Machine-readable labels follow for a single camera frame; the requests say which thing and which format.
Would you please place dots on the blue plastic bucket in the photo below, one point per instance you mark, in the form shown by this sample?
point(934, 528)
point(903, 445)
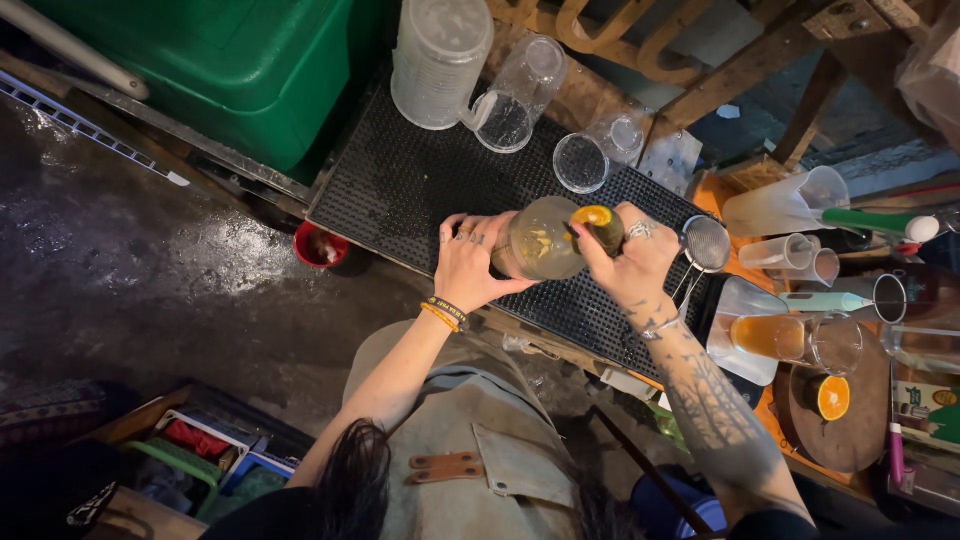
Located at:
point(675, 510)

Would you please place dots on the grey canvas apron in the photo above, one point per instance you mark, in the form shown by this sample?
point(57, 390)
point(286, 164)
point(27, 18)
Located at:
point(465, 420)

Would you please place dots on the mint green handheld frother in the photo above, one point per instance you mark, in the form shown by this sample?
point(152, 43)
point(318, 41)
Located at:
point(821, 301)

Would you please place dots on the white pole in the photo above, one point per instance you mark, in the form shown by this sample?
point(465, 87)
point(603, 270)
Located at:
point(67, 49)

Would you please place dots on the frosted plastic measuring pitcher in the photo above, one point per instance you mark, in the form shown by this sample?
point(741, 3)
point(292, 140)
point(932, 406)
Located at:
point(780, 206)

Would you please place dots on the person's right hand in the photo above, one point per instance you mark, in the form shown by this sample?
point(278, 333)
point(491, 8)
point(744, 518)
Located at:
point(637, 262)

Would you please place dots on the tall clear glass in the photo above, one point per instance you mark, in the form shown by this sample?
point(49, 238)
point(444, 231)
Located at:
point(922, 349)

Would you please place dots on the glass mug with orange liquid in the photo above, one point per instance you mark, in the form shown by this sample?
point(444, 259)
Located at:
point(780, 337)

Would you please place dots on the green citrus half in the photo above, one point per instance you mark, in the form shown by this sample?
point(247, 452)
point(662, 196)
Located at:
point(604, 225)

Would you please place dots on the orange half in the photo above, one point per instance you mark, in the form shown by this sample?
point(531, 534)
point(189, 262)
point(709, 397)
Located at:
point(832, 397)

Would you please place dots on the green plastic bin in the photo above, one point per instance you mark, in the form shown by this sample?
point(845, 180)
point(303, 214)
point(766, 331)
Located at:
point(232, 67)

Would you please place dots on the metal floor grate rail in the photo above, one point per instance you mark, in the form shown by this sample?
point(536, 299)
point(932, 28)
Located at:
point(90, 127)

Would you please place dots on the small clear plastic cup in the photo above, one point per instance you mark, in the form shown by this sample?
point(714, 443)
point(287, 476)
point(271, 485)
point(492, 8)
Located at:
point(821, 268)
point(772, 253)

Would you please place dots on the clear drinking glass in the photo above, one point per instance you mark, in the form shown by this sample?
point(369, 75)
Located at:
point(592, 154)

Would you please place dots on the wooden frame furniture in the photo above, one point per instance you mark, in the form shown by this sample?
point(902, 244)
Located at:
point(712, 52)

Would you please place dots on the round wooden cutting board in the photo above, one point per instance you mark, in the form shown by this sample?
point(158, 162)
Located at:
point(862, 435)

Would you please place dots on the wooden crate with baskets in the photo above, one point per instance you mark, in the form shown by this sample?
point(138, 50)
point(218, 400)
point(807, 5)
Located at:
point(187, 457)

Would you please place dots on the clear glass mixing cup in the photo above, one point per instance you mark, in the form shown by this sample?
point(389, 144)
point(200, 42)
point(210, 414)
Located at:
point(544, 240)

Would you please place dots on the green printed card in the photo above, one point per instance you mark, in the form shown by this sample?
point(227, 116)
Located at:
point(930, 416)

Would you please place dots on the fine mesh metal strainer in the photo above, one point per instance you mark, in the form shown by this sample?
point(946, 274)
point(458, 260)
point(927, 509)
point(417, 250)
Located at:
point(706, 244)

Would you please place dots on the person's left hand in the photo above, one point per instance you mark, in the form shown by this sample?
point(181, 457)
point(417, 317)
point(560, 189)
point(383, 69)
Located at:
point(461, 266)

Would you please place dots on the black rubber bar mat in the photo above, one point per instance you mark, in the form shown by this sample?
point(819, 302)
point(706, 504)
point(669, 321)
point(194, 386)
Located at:
point(405, 187)

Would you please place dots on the large ribbed plastic pitcher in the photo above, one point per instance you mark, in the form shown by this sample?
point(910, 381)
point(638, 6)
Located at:
point(439, 64)

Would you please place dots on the black wristband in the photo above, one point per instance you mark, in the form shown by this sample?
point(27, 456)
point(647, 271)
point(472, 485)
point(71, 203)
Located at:
point(450, 309)

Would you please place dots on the clear plastic bag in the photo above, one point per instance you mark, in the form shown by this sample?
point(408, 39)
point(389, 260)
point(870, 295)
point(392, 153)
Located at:
point(934, 75)

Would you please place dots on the red plastic cup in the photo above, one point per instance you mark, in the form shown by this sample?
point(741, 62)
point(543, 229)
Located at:
point(319, 247)

